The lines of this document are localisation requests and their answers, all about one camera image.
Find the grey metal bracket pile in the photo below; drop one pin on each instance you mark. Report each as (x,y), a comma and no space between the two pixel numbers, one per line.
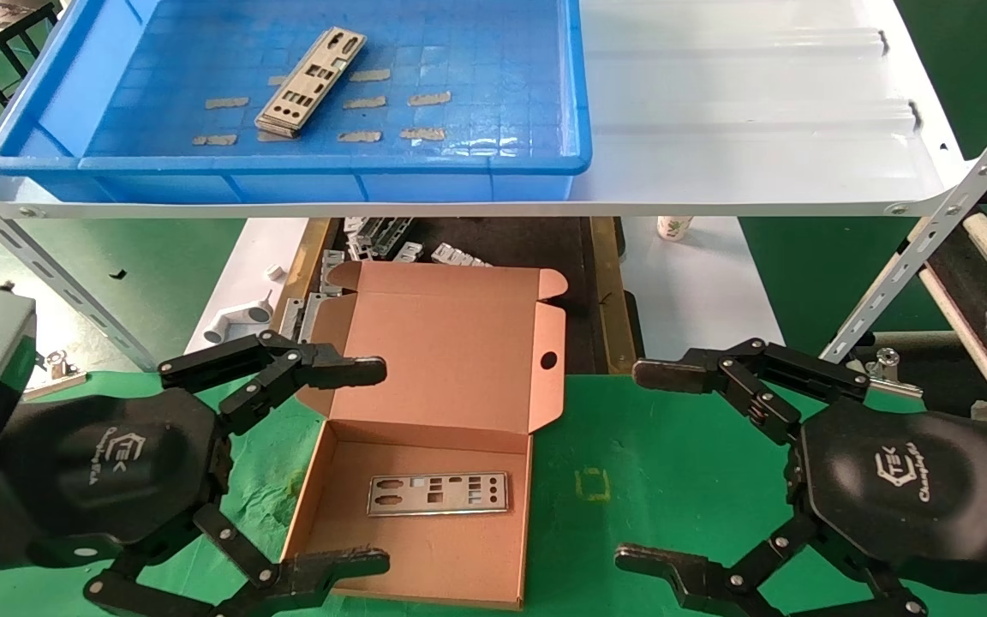
(378,233)

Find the beige round rod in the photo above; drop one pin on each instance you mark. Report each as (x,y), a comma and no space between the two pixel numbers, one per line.
(956,321)

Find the grey notched metal bracket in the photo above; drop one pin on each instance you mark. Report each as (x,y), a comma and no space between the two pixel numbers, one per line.
(332,270)

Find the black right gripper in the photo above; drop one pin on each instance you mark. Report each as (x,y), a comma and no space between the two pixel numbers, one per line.
(896,480)

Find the green cloth mat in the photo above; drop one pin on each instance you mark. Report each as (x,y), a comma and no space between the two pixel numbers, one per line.
(656,480)

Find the grey ribbed metal bracket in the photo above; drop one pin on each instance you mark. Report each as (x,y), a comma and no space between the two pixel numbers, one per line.
(459,255)

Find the small grey metal bracket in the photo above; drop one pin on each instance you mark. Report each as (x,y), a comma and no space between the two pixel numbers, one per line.
(408,251)

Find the silver binder clip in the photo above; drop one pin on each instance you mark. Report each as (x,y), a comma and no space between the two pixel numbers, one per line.
(889,360)
(58,368)

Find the silver metal IO shield plate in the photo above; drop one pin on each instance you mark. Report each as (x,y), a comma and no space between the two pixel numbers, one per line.
(451,507)

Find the white plastic pipe fitting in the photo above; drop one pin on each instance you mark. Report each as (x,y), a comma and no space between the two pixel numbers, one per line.
(236,319)

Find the grey perforated shelf upright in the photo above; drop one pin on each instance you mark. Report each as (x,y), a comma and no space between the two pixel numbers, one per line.
(48,266)
(913,257)

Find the small white plastic piece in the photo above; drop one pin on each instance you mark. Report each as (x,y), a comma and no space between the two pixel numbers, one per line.
(276,272)

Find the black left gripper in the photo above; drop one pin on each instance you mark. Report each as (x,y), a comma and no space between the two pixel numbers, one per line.
(116,463)

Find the wooden framed black tray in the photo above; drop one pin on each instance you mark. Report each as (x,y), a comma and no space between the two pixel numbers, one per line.
(536,248)

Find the stack of metal plates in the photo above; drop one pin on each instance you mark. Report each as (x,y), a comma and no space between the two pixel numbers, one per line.
(322,58)

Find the grey long metal bracket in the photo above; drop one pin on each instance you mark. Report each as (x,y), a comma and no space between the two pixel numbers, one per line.
(305,313)

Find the white metal shelf panel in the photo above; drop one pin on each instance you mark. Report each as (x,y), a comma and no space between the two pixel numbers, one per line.
(716,103)

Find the blue plastic tray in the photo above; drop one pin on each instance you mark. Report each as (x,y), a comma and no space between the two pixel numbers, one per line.
(502,86)

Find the brown cardboard box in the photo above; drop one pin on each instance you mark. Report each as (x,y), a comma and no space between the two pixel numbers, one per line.
(459,360)

